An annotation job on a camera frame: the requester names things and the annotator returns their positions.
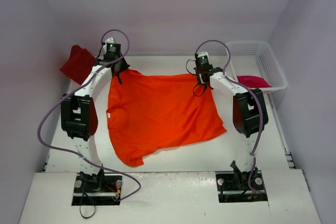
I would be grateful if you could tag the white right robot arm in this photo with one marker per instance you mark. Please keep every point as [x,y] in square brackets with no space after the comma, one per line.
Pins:
[249,109]

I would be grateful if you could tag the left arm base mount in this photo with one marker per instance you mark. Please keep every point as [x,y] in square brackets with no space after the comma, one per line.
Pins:
[105,191]

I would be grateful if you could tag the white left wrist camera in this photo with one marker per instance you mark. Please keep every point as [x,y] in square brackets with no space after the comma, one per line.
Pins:
[110,40]

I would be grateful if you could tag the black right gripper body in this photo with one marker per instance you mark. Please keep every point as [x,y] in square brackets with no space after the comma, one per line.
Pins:
[203,75]

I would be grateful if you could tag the orange t shirt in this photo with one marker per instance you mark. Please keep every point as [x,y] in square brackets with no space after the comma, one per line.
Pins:
[149,113]

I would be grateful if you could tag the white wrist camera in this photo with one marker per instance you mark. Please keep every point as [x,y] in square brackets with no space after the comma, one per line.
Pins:
[202,54]
[110,40]

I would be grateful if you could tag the magenta t shirt in basket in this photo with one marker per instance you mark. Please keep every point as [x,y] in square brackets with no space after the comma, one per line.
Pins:
[253,82]

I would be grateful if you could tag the white plastic basket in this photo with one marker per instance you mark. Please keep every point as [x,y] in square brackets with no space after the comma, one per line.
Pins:
[256,58]

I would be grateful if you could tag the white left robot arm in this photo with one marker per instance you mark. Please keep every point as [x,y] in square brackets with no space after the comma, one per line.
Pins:
[79,118]

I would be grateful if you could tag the folded dark red t shirt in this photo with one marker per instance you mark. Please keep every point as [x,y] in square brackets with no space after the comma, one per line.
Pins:
[79,64]

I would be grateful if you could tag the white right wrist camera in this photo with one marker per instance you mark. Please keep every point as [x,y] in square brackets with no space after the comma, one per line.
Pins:
[202,54]

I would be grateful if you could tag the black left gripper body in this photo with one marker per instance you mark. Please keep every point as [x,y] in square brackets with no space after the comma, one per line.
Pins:
[118,67]

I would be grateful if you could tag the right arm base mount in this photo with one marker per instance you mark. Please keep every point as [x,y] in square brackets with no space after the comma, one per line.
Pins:
[240,187]

